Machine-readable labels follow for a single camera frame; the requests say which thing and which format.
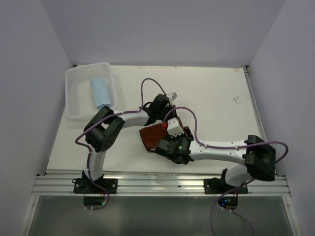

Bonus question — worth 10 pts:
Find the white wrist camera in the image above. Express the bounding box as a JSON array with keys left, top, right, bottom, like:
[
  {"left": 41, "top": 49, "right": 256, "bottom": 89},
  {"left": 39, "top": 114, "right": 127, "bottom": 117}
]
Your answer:
[
  {"left": 167, "top": 92, "right": 177, "bottom": 101},
  {"left": 162, "top": 118, "right": 184, "bottom": 137}
]

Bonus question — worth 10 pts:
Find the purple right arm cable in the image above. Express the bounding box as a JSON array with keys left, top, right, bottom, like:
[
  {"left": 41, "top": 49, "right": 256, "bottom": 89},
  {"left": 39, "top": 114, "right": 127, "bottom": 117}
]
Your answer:
[{"left": 162, "top": 106, "right": 289, "bottom": 236}]

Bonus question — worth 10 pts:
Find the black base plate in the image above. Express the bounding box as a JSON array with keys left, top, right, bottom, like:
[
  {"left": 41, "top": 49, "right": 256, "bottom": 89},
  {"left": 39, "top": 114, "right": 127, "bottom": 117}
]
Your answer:
[
  {"left": 71, "top": 178, "right": 118, "bottom": 194},
  {"left": 203, "top": 177, "right": 235, "bottom": 194}
]

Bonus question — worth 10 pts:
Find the aluminium right side rail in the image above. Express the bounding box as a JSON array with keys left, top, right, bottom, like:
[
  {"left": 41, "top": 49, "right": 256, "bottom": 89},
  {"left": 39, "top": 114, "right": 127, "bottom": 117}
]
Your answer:
[{"left": 242, "top": 65, "right": 279, "bottom": 177}]

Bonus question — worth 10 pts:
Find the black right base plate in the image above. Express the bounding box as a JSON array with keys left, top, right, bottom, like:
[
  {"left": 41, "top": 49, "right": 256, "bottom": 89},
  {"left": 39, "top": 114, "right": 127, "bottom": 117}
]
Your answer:
[{"left": 203, "top": 177, "right": 235, "bottom": 194}]

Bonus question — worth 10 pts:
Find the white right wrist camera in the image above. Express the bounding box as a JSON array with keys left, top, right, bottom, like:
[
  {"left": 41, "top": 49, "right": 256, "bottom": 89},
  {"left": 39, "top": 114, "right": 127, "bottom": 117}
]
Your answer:
[{"left": 162, "top": 118, "right": 184, "bottom": 137}]

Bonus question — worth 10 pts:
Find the aluminium rail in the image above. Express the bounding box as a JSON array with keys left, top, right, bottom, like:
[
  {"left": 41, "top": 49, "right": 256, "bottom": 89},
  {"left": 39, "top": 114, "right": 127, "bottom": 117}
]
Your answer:
[
  {"left": 242, "top": 65, "right": 279, "bottom": 177},
  {"left": 31, "top": 172, "right": 291, "bottom": 197}
]

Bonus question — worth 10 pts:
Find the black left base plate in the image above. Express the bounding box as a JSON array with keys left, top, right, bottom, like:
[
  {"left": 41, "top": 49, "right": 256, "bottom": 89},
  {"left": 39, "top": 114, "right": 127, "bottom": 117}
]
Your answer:
[{"left": 71, "top": 178, "right": 118, "bottom": 194}]

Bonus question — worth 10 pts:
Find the aluminium front rail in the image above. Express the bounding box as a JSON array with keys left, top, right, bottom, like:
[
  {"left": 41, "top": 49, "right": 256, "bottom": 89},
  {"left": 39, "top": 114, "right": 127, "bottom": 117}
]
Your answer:
[{"left": 31, "top": 172, "right": 291, "bottom": 197}]

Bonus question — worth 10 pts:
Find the brown rust towel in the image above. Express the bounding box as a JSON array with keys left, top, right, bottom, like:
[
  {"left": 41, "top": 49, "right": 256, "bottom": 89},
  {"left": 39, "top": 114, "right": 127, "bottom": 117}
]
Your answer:
[{"left": 139, "top": 118, "right": 183, "bottom": 152}]

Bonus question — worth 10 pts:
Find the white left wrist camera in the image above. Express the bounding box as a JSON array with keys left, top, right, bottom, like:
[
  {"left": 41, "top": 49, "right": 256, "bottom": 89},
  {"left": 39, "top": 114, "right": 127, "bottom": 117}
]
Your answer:
[{"left": 167, "top": 92, "right": 177, "bottom": 101}]

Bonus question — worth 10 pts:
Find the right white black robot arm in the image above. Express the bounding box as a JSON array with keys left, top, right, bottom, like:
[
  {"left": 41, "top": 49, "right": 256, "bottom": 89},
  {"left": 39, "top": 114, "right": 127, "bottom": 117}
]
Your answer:
[{"left": 151, "top": 129, "right": 276, "bottom": 193}]

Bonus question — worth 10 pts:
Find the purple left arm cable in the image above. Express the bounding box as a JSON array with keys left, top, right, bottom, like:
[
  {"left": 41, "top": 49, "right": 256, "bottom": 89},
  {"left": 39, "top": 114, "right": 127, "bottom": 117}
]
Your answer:
[{"left": 74, "top": 78, "right": 170, "bottom": 209}]

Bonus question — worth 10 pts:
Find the light blue towel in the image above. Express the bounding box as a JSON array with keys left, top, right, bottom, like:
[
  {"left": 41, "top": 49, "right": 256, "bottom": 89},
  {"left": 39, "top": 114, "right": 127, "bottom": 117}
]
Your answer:
[{"left": 90, "top": 77, "right": 111, "bottom": 110}]

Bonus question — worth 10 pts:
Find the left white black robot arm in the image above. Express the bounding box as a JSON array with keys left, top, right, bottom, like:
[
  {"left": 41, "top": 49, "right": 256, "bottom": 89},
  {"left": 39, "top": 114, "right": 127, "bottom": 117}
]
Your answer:
[{"left": 84, "top": 92, "right": 177, "bottom": 193}]

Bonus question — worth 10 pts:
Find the white perforated plastic basket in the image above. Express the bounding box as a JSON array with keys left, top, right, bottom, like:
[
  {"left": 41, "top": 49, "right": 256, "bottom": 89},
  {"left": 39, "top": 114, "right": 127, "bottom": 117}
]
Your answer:
[{"left": 65, "top": 62, "right": 117, "bottom": 121}]

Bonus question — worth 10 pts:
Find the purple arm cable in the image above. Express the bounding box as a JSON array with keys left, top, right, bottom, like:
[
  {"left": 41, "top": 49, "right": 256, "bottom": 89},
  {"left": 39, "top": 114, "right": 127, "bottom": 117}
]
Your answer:
[
  {"left": 162, "top": 106, "right": 289, "bottom": 236},
  {"left": 74, "top": 78, "right": 170, "bottom": 209}
]

